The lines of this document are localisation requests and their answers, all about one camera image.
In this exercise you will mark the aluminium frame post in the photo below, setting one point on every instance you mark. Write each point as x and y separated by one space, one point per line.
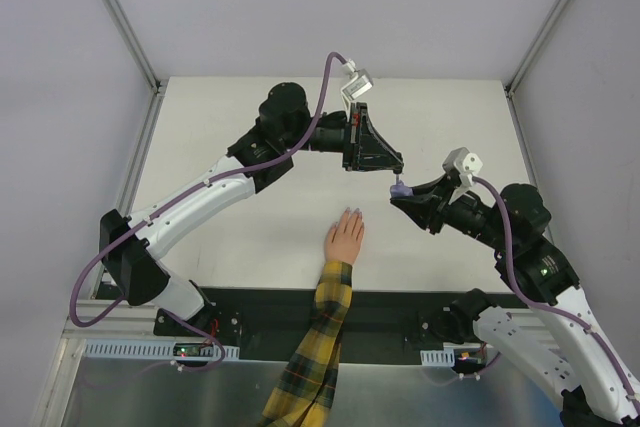
542 36
125 29

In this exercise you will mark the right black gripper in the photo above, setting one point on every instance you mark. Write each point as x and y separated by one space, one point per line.
441 204

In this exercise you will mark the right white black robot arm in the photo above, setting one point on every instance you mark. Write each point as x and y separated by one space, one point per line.
586 378

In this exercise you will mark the yellow plaid sleeve forearm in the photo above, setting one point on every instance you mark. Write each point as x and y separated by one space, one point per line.
305 391

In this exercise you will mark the white cable duct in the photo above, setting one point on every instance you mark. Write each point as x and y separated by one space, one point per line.
444 358
158 350

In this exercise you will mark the left white cable duct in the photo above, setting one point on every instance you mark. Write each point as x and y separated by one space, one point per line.
158 350

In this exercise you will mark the purple nail polish bottle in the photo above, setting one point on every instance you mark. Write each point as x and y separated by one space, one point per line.
399 189

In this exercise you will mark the right aluminium frame post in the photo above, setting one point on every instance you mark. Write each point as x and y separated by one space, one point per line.
542 36

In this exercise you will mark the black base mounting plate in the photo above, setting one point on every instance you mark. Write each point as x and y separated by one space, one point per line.
387 328

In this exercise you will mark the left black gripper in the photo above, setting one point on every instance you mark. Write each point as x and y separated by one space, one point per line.
353 137

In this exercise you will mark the right white cable duct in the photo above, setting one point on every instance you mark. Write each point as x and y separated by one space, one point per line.
444 358

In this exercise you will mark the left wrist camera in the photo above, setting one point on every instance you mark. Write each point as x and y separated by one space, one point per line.
358 82

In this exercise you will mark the left aluminium frame post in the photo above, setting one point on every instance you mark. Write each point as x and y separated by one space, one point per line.
125 29

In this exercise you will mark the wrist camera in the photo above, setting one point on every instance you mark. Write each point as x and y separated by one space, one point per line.
461 167
358 82

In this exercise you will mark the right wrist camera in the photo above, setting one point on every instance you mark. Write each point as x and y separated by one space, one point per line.
461 167

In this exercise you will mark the mannequin hand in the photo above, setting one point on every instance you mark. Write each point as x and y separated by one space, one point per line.
344 238

